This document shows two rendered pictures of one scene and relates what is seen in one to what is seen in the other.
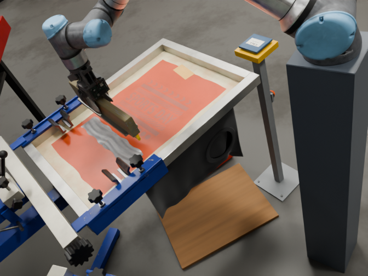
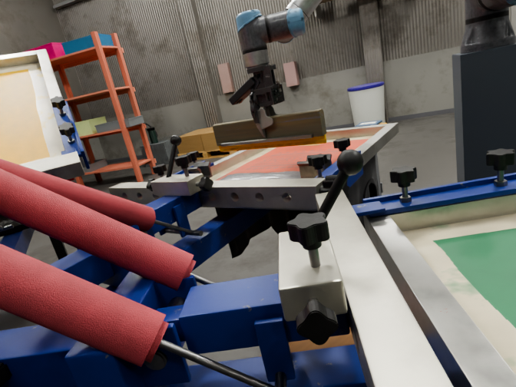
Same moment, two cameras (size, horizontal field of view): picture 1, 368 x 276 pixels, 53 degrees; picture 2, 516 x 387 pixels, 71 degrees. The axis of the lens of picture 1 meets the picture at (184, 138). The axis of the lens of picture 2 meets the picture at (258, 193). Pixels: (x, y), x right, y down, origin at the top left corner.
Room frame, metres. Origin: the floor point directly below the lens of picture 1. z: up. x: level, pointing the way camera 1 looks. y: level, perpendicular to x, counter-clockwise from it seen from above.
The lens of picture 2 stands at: (0.08, 0.83, 1.25)
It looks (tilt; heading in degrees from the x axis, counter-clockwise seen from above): 17 degrees down; 332
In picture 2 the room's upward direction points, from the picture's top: 12 degrees counter-clockwise
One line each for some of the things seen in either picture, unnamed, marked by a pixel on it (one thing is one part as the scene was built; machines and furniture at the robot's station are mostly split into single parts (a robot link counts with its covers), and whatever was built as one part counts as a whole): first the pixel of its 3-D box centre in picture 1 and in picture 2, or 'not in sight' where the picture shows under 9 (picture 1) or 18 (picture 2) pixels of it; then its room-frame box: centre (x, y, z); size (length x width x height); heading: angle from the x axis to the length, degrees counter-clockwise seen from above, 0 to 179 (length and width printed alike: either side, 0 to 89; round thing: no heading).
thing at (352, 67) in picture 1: (331, 178); (489, 218); (0.76, -0.46, 0.60); 0.18 x 0.18 x 1.20; 39
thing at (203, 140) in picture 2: not in sight; (214, 141); (6.97, -2.11, 0.25); 1.42 x 1.02 x 0.50; 39
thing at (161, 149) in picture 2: not in sight; (160, 139); (7.99, -1.32, 0.46); 0.95 x 0.77 x 0.91; 129
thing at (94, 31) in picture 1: (92, 30); (285, 25); (1.03, 0.12, 1.39); 0.11 x 0.11 x 0.08; 55
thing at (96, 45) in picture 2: not in sight; (71, 119); (7.63, 0.28, 1.27); 2.78 x 0.74 x 2.53; 39
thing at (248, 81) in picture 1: (135, 114); (286, 160); (1.13, 0.14, 0.97); 0.79 x 0.58 x 0.04; 115
